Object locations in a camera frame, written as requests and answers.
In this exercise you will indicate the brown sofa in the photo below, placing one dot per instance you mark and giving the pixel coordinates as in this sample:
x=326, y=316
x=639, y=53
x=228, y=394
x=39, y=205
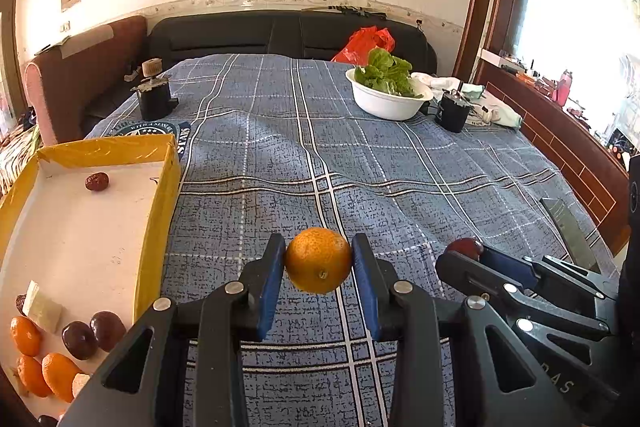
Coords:
x=85, y=79

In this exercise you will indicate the black smartphone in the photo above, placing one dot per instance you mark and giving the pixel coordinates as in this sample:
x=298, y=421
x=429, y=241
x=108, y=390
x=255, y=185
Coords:
x=570, y=227

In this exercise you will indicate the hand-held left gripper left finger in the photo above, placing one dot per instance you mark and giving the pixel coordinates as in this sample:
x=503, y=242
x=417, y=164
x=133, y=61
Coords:
x=270, y=287

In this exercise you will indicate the black sofa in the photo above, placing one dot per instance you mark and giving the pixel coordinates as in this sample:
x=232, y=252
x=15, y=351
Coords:
x=225, y=34

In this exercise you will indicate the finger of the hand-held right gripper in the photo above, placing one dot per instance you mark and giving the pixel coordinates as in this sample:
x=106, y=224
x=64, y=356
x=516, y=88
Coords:
x=502, y=264
x=475, y=279

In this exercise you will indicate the orange mandarin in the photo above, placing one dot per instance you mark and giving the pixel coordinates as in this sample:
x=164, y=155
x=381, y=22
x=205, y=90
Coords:
x=60, y=374
x=32, y=374
x=318, y=259
x=25, y=334

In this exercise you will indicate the red jujube date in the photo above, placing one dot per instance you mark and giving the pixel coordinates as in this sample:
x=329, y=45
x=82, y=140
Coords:
x=47, y=421
x=96, y=181
x=20, y=304

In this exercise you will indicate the green lettuce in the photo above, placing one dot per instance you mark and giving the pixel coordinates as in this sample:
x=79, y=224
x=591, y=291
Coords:
x=387, y=72

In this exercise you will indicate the black cylinder device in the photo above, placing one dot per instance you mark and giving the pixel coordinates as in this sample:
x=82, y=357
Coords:
x=454, y=113

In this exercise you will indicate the pale sugarcane chunk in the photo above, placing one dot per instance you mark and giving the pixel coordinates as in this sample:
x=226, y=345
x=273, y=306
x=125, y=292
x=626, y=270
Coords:
x=80, y=383

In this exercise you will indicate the red plastic bag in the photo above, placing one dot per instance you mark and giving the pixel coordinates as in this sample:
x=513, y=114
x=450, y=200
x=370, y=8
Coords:
x=365, y=44

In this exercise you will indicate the blue plaid blanket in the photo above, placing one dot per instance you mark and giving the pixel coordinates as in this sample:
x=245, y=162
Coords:
x=300, y=147

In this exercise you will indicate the dark purple plum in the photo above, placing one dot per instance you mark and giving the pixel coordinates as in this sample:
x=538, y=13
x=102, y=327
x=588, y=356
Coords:
x=79, y=339
x=465, y=247
x=107, y=329

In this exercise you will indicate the white tray yellow rim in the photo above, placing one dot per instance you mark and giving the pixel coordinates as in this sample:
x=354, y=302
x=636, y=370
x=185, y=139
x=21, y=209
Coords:
x=90, y=237

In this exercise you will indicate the pink bottle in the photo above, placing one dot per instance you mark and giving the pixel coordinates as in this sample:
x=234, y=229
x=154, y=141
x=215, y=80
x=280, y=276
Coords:
x=565, y=89

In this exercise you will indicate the black cylinder with beige knob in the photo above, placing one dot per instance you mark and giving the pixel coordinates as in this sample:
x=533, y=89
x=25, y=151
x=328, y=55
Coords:
x=152, y=97

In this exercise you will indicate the white bowl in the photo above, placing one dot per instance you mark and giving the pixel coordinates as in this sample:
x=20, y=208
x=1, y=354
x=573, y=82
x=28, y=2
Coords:
x=390, y=102

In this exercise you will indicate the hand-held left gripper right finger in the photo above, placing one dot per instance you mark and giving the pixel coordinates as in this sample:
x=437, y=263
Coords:
x=365, y=287

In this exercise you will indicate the white box on windowsill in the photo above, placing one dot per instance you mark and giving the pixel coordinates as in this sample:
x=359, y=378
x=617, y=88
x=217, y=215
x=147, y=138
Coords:
x=492, y=57

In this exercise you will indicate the white and green cloth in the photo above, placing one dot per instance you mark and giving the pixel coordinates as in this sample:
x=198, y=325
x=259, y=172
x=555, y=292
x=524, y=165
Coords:
x=495, y=109

